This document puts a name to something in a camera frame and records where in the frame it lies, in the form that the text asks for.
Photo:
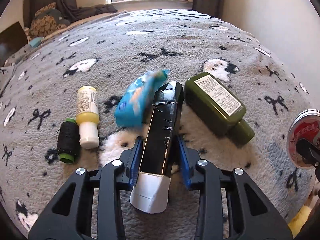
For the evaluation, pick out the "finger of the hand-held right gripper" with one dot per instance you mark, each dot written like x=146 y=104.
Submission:
x=308 y=152

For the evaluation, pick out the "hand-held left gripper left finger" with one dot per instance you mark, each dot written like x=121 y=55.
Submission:
x=137 y=160

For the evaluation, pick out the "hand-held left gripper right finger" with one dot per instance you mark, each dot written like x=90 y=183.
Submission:
x=183 y=160

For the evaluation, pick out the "round tin with red label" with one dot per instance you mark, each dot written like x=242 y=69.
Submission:
x=300 y=130

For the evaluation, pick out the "black carton with white end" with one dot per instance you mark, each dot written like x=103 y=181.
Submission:
x=162 y=125

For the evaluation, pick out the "blue snack packet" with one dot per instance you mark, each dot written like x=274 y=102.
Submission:
x=136 y=100

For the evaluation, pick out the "olive green bottle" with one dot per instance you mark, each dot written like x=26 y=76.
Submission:
x=215 y=102

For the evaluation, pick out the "yellow bottle with white cap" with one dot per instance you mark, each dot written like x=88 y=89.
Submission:
x=87 y=112

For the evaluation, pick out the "yellow fluffy rug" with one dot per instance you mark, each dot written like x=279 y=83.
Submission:
x=300 y=223

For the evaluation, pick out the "black thread spool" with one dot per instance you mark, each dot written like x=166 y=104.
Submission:
x=67 y=140

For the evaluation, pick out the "grey printed blanket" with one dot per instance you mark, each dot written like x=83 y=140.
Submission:
x=150 y=42

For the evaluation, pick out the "patterned brown pillow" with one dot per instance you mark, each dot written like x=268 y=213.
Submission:
x=47 y=21

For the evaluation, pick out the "dark wooden headboard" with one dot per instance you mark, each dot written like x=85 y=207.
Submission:
x=12 y=42

